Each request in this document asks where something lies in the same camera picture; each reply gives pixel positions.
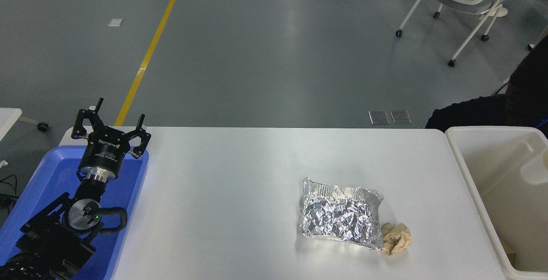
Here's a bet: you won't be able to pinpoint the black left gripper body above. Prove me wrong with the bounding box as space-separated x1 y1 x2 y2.
79 125 134 172

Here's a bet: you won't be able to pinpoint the white paper cup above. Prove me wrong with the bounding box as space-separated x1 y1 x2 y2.
520 147 548 185

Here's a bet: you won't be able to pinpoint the blue plastic tray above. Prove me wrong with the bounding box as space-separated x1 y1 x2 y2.
0 145 150 280

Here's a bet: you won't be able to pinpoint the white rolling table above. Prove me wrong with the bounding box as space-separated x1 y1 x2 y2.
0 107 49 141

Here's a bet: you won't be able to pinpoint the crumpled silver foil tray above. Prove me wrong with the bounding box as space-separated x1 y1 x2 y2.
298 177 384 250

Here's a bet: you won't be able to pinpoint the metal floor plate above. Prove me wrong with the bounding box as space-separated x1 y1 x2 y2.
390 110 412 125
369 110 390 125

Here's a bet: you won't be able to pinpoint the crumpled tan paper ball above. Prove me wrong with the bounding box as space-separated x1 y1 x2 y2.
381 222 414 256

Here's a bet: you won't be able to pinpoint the person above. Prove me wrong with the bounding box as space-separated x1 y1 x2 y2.
425 35 548 138

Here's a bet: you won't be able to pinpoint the large pale plastic bin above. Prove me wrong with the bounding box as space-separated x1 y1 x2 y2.
445 126 548 280

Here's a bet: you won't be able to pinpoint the black floor cables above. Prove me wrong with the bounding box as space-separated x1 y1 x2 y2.
0 174 18 213

